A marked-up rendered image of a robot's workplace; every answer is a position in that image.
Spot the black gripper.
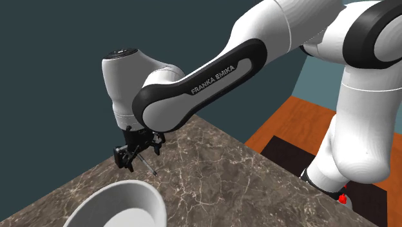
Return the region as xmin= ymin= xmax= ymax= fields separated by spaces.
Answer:
xmin=113 ymin=125 xmax=166 ymax=173

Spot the white bowl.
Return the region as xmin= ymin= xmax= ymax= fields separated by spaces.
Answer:
xmin=62 ymin=179 xmax=168 ymax=227

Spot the dark robot stand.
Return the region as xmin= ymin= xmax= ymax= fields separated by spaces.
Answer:
xmin=260 ymin=135 xmax=389 ymax=227

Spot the thin grey pen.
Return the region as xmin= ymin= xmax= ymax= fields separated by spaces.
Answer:
xmin=137 ymin=152 xmax=158 ymax=177

